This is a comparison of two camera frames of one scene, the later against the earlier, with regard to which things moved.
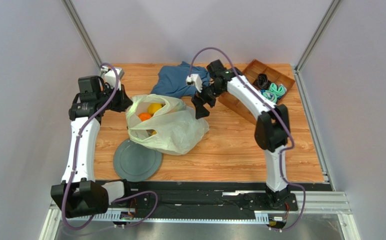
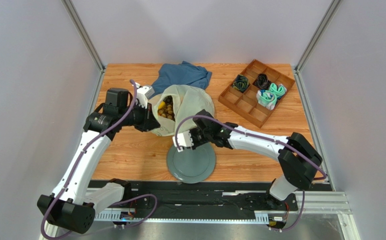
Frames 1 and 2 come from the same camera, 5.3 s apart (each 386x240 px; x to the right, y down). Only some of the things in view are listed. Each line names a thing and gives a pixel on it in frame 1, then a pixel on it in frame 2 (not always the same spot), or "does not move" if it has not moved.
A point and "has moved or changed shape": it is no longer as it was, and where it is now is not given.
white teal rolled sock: (269, 95) does not move
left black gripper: (124, 102) -> (149, 122)
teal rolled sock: (279, 92) does not move
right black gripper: (205, 94) -> (197, 133)
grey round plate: (135, 162) -> (192, 166)
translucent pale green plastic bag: (164, 123) has moved or changed shape
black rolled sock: (262, 81) does not move
